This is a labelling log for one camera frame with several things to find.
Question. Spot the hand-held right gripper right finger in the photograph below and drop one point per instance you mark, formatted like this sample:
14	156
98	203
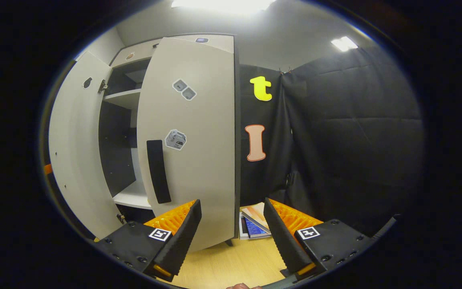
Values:
285	241

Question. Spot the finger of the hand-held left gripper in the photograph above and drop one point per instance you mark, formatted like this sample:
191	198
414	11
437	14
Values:
47	169

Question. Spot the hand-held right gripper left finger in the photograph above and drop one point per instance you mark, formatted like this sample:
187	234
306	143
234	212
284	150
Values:
177	241

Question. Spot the grey shoe cabinet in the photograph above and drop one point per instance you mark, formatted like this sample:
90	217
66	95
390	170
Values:
118	160

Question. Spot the blue book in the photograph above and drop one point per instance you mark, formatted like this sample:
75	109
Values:
255	229

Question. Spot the white book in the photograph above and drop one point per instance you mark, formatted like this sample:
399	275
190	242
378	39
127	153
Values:
256	214

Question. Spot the black backdrop cloth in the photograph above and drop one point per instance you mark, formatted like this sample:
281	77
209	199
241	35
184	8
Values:
355	152

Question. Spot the ceiling light panel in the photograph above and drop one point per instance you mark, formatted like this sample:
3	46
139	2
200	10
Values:
223	5
344	43

